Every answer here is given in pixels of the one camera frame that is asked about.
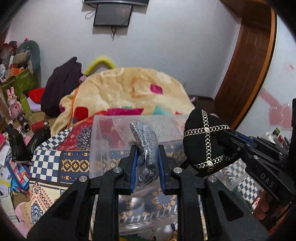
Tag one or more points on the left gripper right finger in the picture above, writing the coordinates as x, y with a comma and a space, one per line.
166, 165

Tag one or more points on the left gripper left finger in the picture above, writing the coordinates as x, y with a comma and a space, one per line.
128, 179

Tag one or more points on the grey sparkly glove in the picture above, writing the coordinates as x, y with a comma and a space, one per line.
147, 164

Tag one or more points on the black pouch with silver trim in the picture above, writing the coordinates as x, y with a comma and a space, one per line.
208, 143

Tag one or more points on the right human hand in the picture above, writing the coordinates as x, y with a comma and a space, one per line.
263, 205

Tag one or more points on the clear plastic storage box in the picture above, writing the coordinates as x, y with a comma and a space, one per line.
106, 225

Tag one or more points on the beige plush blanket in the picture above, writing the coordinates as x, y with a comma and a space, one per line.
119, 88

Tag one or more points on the red cylinder bottle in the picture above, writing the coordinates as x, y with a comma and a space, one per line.
40, 125

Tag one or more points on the yellow plush arch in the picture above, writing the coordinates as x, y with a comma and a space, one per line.
101, 61

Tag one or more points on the dark purple garment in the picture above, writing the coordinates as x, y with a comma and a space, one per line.
62, 82

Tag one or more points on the black plastic bag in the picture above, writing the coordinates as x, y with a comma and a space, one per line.
22, 152

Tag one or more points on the red cushion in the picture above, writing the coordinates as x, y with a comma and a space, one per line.
36, 94

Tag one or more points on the brown wooden door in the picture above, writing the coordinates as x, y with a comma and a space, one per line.
250, 61

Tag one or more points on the pink bunny toy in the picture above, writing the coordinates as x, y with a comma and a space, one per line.
15, 107

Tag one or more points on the green cardboard box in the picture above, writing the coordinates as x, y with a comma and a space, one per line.
20, 79

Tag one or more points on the grey plush toy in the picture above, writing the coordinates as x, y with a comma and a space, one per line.
28, 54

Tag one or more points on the small wall monitor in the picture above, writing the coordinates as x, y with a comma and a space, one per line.
112, 15

